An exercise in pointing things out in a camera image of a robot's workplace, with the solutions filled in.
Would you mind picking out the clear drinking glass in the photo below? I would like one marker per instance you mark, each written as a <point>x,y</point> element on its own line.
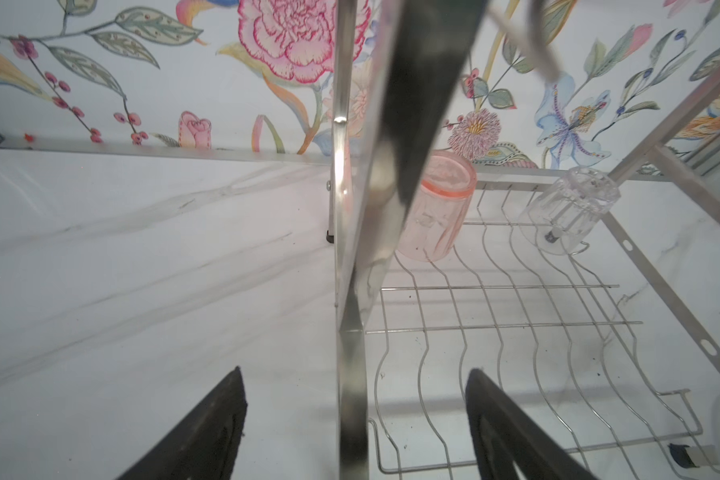
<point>560,218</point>

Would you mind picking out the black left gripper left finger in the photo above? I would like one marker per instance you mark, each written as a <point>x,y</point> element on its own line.
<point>205,443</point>

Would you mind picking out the pink rimmed glass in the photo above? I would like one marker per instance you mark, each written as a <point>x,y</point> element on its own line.
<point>439,208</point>

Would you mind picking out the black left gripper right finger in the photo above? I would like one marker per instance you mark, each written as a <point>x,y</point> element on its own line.
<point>508,444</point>

